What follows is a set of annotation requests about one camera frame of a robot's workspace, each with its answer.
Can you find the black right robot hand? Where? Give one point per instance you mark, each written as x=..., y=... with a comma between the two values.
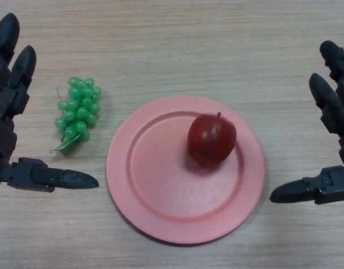
x=337, y=112

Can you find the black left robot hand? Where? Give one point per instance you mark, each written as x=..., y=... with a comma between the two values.
x=3, y=98

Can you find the red apple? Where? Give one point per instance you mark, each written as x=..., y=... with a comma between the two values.
x=211, y=140

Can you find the pink round plate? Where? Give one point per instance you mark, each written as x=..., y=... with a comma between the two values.
x=160, y=182

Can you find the green grape bunch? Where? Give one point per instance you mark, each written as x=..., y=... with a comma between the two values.
x=79, y=112

